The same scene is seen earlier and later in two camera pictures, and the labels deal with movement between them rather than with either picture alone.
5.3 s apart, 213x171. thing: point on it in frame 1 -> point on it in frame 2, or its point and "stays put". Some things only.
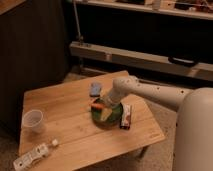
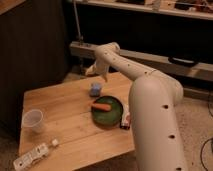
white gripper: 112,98 -> 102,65
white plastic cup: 33,118 stays put
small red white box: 126,117 stays put
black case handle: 181,62 stays put
